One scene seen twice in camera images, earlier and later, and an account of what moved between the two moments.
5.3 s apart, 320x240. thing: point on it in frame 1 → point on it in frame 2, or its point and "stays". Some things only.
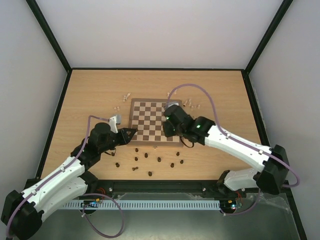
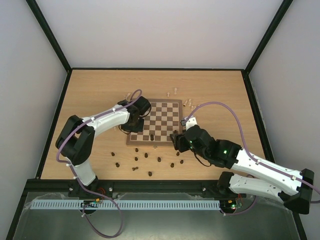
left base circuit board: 94,203 stays
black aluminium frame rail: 207,186 stays
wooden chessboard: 146,115 stays
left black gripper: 125,138 → 140,129
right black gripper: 169,127 → 178,140
